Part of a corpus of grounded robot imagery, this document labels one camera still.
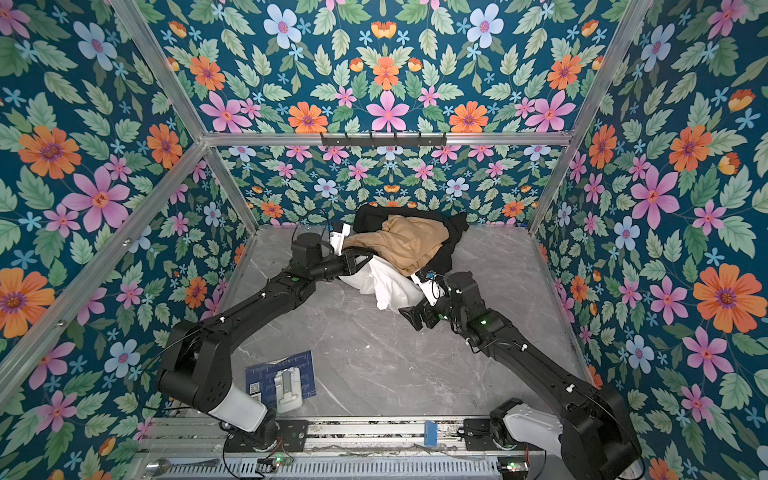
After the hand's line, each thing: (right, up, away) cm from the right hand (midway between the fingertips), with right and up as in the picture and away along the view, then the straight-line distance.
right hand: (413, 295), depth 79 cm
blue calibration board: (-43, -24, +3) cm, 49 cm away
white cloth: (-6, +1, +6) cm, 8 cm away
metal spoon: (-59, -39, -10) cm, 72 cm away
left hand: (-10, +13, 0) cm, 16 cm away
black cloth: (-16, +25, +35) cm, 46 cm away
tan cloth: (-2, +14, +20) cm, 24 cm away
